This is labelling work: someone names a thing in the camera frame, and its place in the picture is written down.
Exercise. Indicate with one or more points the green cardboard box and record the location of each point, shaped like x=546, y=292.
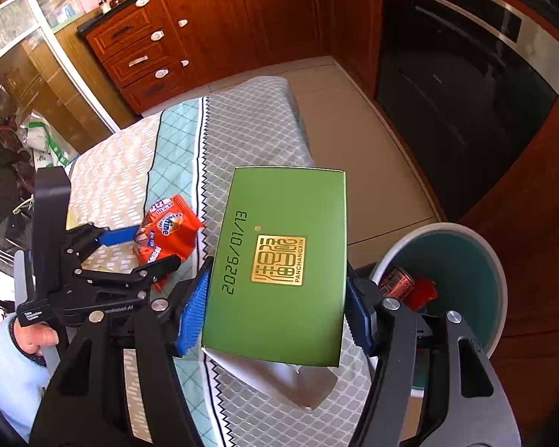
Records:
x=279, y=260

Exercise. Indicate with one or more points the person's left forearm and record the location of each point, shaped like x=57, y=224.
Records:
x=9, y=382

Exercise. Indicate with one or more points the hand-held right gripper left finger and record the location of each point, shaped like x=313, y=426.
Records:
x=193, y=309

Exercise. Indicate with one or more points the red foil snack bag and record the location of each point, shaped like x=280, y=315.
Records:
x=421, y=294

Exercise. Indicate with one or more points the white green rice bag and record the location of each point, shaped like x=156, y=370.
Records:
x=42, y=139

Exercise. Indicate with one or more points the glass sliding door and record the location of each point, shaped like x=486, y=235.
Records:
x=9, y=79

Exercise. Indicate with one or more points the teal trash bin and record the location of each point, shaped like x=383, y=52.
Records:
x=466, y=260

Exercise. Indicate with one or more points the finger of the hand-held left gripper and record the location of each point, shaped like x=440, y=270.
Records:
x=119, y=236
x=153, y=270

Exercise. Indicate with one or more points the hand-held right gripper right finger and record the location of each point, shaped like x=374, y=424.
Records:
x=358, y=316

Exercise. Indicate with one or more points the red drink can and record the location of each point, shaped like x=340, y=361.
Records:
x=396, y=281

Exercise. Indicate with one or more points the orange snack packet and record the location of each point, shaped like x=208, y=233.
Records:
x=167, y=228

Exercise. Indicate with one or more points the black built-in oven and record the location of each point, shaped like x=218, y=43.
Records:
x=447, y=102

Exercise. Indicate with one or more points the group of spice bottles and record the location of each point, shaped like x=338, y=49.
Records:
x=112, y=5

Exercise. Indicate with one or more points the patterned tablecloth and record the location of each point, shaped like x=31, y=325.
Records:
x=251, y=125

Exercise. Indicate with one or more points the wooden kitchen cabinets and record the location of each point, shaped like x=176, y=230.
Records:
x=205, y=23

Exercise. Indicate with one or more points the person's left hand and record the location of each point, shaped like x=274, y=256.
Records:
x=30, y=337

